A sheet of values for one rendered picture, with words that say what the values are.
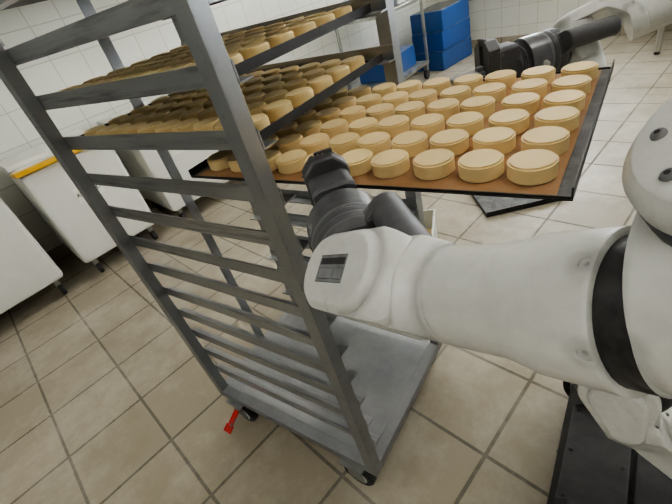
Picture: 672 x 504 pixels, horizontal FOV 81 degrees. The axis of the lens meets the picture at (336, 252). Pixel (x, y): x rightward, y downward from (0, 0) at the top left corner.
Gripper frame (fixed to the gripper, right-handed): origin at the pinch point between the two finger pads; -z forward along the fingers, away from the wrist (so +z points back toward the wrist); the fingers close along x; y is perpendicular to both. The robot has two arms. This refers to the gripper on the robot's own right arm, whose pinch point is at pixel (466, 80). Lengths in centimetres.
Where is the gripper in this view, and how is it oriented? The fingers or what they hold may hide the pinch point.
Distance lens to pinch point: 86.2
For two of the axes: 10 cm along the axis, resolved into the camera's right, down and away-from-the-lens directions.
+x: -2.4, -7.9, -5.6
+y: 2.0, 5.3, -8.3
